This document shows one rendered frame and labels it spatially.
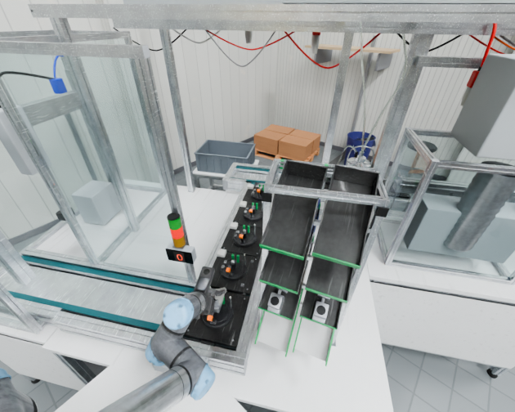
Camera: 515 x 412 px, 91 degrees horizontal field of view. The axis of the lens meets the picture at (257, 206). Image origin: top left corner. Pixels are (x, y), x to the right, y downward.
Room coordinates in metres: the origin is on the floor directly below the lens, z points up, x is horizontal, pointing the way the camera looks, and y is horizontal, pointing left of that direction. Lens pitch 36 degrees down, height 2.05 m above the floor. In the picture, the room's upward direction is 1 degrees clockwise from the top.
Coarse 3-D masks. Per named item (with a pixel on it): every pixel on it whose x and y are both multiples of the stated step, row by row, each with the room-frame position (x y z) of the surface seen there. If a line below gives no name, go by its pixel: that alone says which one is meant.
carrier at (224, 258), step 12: (216, 264) 0.92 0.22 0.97; (228, 264) 0.90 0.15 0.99; (240, 264) 0.91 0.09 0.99; (252, 264) 0.92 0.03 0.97; (216, 276) 0.84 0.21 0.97; (228, 276) 0.82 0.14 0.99; (240, 276) 0.83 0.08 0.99; (252, 276) 0.84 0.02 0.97; (216, 288) 0.78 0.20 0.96; (228, 288) 0.77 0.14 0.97; (240, 288) 0.77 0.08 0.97; (252, 288) 0.78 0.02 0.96
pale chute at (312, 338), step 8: (304, 320) 0.55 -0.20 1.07; (304, 328) 0.53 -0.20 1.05; (312, 328) 0.52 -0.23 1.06; (320, 328) 0.52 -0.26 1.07; (328, 328) 0.52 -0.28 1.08; (296, 336) 0.49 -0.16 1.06; (304, 336) 0.50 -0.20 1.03; (312, 336) 0.50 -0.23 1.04; (320, 336) 0.50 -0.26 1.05; (328, 336) 0.49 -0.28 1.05; (296, 344) 0.49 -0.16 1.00; (304, 344) 0.48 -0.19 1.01; (312, 344) 0.48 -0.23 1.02; (320, 344) 0.48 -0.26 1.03; (328, 344) 0.47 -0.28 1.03; (304, 352) 0.46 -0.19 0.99; (312, 352) 0.46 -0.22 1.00; (320, 352) 0.45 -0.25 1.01; (328, 352) 0.44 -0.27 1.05
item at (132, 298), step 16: (112, 272) 0.88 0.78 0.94; (128, 272) 0.87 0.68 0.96; (144, 272) 0.87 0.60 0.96; (96, 288) 0.80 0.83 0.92; (112, 288) 0.80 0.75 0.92; (128, 288) 0.80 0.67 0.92; (144, 288) 0.81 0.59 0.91; (160, 288) 0.79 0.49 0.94; (176, 288) 0.78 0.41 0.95; (192, 288) 0.79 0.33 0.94; (80, 304) 0.70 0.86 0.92; (96, 304) 0.70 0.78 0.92; (112, 304) 0.71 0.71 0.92; (128, 304) 0.71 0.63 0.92; (144, 304) 0.71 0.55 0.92; (160, 304) 0.71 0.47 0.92; (112, 320) 0.61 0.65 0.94; (128, 320) 0.61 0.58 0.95; (144, 320) 0.61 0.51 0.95; (160, 320) 0.63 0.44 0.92
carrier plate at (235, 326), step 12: (228, 300) 0.70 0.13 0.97; (240, 300) 0.70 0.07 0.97; (240, 312) 0.64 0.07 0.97; (192, 324) 0.58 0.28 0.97; (204, 324) 0.58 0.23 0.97; (228, 324) 0.58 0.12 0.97; (240, 324) 0.59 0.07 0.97; (192, 336) 0.53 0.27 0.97; (204, 336) 0.53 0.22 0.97; (216, 336) 0.53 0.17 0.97; (228, 336) 0.53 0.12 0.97
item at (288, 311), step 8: (304, 272) 0.59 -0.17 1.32; (272, 288) 0.59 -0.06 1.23; (264, 296) 0.56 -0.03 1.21; (288, 296) 0.56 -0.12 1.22; (296, 296) 0.56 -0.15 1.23; (264, 304) 0.54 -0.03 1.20; (288, 304) 0.53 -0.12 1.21; (296, 304) 0.52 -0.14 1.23; (272, 312) 0.50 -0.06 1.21; (280, 312) 0.51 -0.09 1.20; (288, 312) 0.51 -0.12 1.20
